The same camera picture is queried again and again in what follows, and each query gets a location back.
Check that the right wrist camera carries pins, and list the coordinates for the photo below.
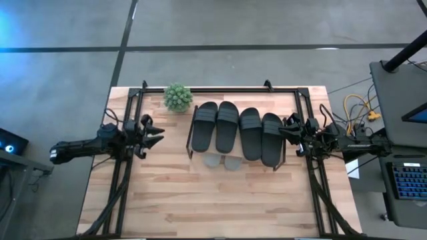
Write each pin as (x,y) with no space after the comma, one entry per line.
(313,125)

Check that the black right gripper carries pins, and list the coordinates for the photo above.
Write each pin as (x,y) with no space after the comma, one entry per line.
(312,140)

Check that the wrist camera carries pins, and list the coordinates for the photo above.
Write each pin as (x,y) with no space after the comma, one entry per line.
(313,125)
(130,126)

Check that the black device with blue lights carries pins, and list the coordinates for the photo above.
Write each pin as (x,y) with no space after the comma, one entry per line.
(13,141)

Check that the black aluminium table frame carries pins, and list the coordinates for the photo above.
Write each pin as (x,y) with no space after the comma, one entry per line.
(217,90)

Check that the green plant in white pot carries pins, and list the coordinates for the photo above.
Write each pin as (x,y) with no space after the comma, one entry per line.
(177,97)

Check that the black frame clamp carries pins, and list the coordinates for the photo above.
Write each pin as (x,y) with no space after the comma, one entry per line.
(144,84)
(268,85)

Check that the laptop with backlit keyboard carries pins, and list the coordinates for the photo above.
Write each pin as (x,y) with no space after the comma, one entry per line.
(410,181)

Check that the white paper sheet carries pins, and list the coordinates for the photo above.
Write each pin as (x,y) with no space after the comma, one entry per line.
(353,168)

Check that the black slide sandal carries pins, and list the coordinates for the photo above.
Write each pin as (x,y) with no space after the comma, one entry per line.
(250,140)
(227,133)
(272,146)
(203,133)

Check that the grey workstation cart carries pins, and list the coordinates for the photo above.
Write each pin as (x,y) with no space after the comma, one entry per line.
(390,110)

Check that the grey metal side stand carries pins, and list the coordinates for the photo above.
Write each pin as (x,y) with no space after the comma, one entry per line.
(33,165)

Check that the wooden shelf with black frame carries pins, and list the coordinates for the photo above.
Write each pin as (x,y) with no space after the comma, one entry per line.
(215,151)

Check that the black pole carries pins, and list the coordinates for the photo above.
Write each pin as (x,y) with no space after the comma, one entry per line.
(405,51)

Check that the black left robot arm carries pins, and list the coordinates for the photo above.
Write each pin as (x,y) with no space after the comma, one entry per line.
(80,150)

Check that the grey slide sandal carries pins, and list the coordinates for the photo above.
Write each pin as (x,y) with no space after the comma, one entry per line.
(233,163)
(211,160)

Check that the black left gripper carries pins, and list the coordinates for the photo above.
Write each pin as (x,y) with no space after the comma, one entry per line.
(138,140)

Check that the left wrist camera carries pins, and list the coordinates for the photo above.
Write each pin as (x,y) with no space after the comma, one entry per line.
(130,126)

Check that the blue-screen monitor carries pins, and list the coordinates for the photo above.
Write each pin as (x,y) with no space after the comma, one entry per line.
(418,116)

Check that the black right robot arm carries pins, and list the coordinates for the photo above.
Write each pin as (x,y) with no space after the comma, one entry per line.
(360,146)

